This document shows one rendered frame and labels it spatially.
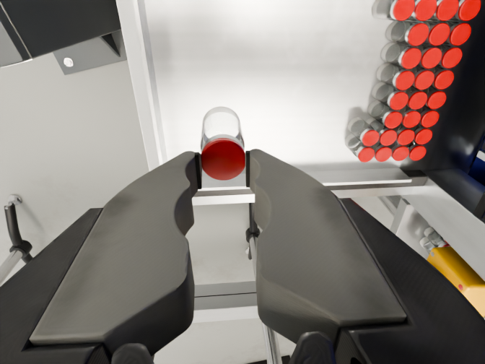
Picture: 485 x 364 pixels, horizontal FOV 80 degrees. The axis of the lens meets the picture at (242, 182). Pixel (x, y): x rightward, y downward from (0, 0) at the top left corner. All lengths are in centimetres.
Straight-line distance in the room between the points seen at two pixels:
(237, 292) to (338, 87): 100
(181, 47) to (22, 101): 120
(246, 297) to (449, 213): 91
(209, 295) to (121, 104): 86
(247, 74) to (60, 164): 130
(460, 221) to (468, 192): 5
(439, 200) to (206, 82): 35
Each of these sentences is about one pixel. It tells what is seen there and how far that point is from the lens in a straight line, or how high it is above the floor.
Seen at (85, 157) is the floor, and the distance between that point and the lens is 151.
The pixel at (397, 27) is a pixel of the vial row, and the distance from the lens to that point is 39.
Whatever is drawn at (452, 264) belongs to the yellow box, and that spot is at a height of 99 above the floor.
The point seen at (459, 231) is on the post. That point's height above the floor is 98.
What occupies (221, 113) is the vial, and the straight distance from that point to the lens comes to 16.
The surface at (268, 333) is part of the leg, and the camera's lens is 118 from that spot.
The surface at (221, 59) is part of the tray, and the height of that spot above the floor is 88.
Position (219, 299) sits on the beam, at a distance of 124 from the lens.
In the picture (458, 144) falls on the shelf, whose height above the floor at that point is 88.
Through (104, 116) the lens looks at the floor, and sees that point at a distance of 140.
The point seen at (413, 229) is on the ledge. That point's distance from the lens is 59.
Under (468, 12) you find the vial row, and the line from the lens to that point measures 40.
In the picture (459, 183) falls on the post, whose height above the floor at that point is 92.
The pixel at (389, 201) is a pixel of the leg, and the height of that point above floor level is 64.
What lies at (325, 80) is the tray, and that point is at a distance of 39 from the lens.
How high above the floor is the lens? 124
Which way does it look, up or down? 58 degrees down
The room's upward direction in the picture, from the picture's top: 171 degrees clockwise
